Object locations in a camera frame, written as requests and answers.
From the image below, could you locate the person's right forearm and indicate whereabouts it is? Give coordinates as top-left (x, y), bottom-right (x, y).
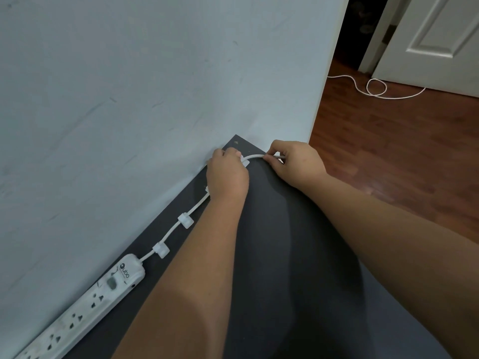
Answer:
top-left (299, 173), bottom-right (479, 359)

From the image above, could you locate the white power strip cable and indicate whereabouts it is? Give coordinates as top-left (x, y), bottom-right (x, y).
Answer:
top-left (139, 153), bottom-right (286, 263)

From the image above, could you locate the white panelled door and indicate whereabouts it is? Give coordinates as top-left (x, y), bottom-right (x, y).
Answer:
top-left (372, 0), bottom-right (479, 98)

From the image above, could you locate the person's left forearm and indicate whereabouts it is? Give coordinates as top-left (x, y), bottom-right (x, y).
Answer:
top-left (112, 194), bottom-right (250, 359)

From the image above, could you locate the person's right hand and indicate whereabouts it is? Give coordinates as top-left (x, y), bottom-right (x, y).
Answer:
top-left (264, 140), bottom-right (331, 191)

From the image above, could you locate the white power strip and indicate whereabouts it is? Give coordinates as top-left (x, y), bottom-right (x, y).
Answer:
top-left (13, 253), bottom-right (146, 359)

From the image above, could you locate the person's left hand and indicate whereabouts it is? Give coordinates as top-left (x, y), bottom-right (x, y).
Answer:
top-left (206, 147), bottom-right (250, 201)

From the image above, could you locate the white cable on floor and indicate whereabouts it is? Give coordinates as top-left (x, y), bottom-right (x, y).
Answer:
top-left (327, 74), bottom-right (426, 100)

